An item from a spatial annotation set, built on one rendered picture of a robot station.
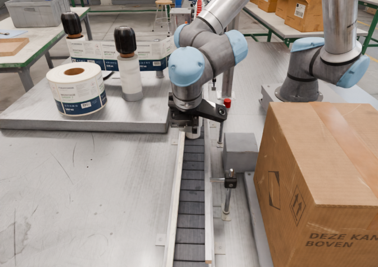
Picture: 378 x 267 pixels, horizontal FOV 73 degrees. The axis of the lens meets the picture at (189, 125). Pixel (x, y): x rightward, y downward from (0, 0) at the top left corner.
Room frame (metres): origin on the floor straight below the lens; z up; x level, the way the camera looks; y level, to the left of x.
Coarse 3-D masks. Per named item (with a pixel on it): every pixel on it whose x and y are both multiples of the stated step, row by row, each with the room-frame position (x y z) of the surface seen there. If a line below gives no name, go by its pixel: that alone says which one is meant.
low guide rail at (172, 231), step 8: (184, 136) 0.67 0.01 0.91; (176, 184) 0.45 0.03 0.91; (176, 192) 0.43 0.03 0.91; (176, 200) 0.40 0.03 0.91; (176, 208) 0.38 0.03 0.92; (176, 216) 0.36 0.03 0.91; (176, 224) 0.34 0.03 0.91; (168, 248) 0.28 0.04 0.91; (168, 256) 0.26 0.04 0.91; (168, 264) 0.25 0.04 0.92
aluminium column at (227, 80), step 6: (234, 18) 1.09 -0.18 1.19; (228, 24) 1.08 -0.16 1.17; (234, 24) 1.09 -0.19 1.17; (228, 30) 1.08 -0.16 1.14; (234, 66) 1.08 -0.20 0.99; (228, 72) 1.09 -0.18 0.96; (222, 78) 1.12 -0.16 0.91; (228, 78) 1.09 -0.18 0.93; (222, 84) 1.10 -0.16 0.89; (228, 84) 1.09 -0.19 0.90; (222, 90) 1.08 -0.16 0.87; (228, 90) 1.08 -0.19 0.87; (222, 96) 1.08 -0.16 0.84; (228, 96) 1.08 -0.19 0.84
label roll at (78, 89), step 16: (80, 64) 1.01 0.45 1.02; (96, 64) 1.01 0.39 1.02; (48, 80) 0.87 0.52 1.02; (64, 80) 0.85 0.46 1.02; (80, 80) 0.85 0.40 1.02; (96, 80) 0.90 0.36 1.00; (64, 96) 0.84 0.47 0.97; (80, 96) 0.85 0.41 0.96; (96, 96) 0.88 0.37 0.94; (64, 112) 0.84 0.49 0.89; (80, 112) 0.84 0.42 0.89
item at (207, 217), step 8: (208, 144) 0.56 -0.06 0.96; (208, 152) 0.53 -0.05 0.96; (208, 160) 0.50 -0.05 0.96; (208, 168) 0.47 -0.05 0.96; (208, 176) 0.44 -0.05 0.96; (208, 184) 0.41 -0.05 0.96; (208, 192) 0.39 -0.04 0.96; (208, 200) 0.37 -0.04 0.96; (208, 208) 0.35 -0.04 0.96; (208, 216) 0.32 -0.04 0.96; (208, 224) 0.31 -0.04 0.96; (208, 232) 0.29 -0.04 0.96; (208, 240) 0.27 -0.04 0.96; (208, 248) 0.26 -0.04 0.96; (208, 256) 0.24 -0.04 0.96
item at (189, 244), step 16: (192, 144) 0.66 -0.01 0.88; (192, 160) 0.58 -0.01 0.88; (192, 176) 0.52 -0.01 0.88; (192, 192) 0.46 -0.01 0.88; (192, 208) 0.41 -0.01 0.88; (192, 224) 0.36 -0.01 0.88; (176, 240) 0.32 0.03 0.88; (192, 240) 0.32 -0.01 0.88; (176, 256) 0.28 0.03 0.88; (192, 256) 0.28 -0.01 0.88
